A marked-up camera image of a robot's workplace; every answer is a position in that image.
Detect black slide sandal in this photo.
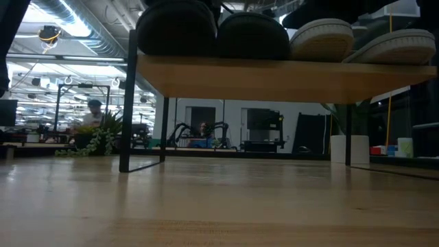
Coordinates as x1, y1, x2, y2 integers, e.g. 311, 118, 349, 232
216, 12, 291, 61
136, 0, 218, 58

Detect grey slide sandal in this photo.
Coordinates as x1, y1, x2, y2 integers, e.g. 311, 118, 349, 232
342, 28, 437, 66
289, 18, 355, 63

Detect wooden shelf with black legs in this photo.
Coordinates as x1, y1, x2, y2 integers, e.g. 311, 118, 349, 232
119, 29, 439, 181

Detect background robot arms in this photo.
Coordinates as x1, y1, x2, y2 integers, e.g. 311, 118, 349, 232
167, 121, 238, 149

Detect person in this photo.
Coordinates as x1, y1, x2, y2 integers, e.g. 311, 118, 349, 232
81, 99, 104, 128
198, 121, 214, 141

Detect black equipment cart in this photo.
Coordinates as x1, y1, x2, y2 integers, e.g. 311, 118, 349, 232
239, 108, 286, 154

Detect black panel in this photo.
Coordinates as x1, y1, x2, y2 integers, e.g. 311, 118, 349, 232
293, 112, 332, 155

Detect succulent plant in dark pot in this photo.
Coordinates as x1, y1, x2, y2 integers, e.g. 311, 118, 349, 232
54, 110, 123, 158

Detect yellow pole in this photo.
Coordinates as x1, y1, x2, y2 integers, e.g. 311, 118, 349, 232
385, 10, 394, 148

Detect pale green container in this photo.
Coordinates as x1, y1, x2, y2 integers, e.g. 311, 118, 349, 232
397, 137, 414, 158

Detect dark monitor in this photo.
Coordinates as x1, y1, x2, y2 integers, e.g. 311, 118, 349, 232
0, 99, 19, 127

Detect black aluminium table frame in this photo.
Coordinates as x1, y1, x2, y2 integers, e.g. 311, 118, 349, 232
0, 143, 439, 171

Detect black metal rack frame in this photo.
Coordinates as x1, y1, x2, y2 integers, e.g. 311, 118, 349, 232
56, 83, 111, 133

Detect silver ventilation duct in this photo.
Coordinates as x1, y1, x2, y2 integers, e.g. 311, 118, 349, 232
34, 0, 128, 58

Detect yellow ceiling cable reel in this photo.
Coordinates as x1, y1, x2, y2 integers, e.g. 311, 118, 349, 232
37, 25, 63, 45

